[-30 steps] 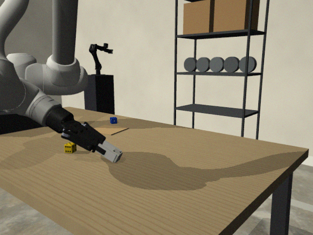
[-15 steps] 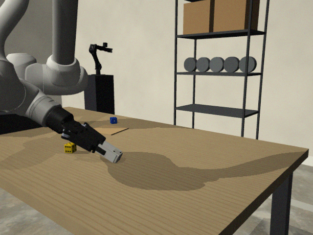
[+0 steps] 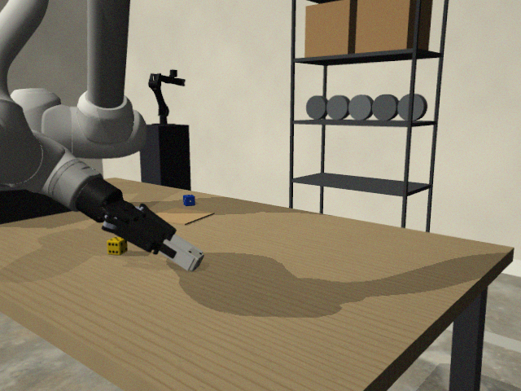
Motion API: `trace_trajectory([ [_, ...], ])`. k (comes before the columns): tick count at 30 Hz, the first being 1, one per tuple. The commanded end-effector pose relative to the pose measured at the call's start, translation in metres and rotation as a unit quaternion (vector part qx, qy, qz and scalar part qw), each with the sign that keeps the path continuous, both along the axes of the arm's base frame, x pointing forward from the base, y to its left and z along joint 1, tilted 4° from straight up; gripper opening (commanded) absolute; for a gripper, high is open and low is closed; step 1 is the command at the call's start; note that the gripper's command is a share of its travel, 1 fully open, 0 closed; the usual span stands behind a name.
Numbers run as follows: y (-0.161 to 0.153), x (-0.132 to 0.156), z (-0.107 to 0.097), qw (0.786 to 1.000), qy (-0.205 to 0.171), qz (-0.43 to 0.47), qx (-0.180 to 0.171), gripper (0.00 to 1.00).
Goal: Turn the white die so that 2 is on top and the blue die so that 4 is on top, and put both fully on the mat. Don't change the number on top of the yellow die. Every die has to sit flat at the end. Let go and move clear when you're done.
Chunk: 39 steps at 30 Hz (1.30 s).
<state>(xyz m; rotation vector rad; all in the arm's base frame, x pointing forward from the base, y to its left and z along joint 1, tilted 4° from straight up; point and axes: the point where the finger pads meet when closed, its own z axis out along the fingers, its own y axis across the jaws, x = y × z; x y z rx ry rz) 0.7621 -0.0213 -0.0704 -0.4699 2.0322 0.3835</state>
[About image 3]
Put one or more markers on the blue die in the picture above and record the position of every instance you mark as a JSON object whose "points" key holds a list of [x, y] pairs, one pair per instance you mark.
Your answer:
{"points": [[188, 200]]}

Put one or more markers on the tan square mat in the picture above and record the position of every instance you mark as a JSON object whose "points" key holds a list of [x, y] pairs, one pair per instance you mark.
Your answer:
{"points": [[183, 216]]}

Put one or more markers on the yellow die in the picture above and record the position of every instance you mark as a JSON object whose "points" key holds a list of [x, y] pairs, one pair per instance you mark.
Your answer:
{"points": [[116, 246]]}

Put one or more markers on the white die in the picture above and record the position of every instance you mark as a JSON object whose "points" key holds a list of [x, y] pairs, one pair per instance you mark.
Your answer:
{"points": [[198, 258]]}

